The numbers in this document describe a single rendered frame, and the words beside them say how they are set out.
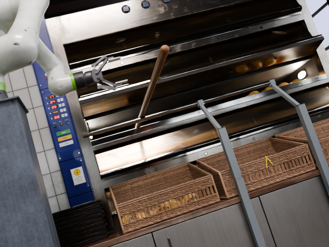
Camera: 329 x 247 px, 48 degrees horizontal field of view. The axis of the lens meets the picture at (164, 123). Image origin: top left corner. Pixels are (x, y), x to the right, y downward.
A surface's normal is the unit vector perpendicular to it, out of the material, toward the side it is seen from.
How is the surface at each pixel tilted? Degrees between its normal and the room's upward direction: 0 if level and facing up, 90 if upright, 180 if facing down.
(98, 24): 90
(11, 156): 90
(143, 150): 70
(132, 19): 90
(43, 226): 90
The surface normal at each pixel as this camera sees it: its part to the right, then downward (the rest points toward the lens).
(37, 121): 0.11, -0.20
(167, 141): 0.01, -0.51
